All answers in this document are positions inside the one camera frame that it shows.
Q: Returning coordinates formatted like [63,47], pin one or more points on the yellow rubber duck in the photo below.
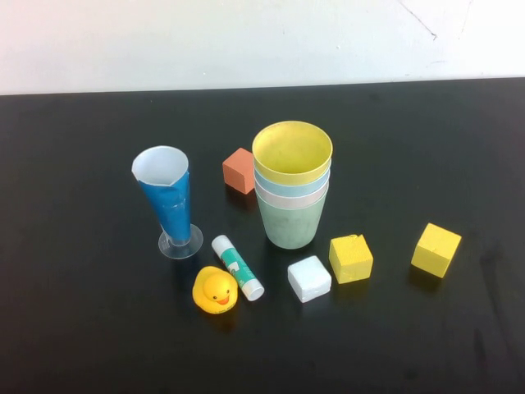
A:
[214,293]

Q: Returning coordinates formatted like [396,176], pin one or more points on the yellow cube with notched corner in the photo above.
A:
[350,260]

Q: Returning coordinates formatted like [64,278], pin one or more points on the plain yellow cube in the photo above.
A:
[435,250]

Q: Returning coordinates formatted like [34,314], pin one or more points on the yellow plastic cup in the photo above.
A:
[291,152]

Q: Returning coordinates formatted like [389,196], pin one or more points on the pink plastic cup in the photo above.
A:
[287,202]

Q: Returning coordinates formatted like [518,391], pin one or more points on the light blue plastic cup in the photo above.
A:
[287,189]

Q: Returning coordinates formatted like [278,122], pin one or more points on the clear plastic conical measuring glass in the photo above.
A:
[180,250]

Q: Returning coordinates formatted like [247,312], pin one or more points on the green plastic cup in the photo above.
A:
[291,230]

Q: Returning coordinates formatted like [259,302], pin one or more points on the blue and white paper cone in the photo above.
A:
[164,197]

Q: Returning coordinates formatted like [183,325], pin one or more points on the white foam cube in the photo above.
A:
[308,279]

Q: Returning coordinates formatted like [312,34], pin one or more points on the orange foam cube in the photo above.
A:
[238,172]

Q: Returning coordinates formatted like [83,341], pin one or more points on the white and green glue stick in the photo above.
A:
[236,267]

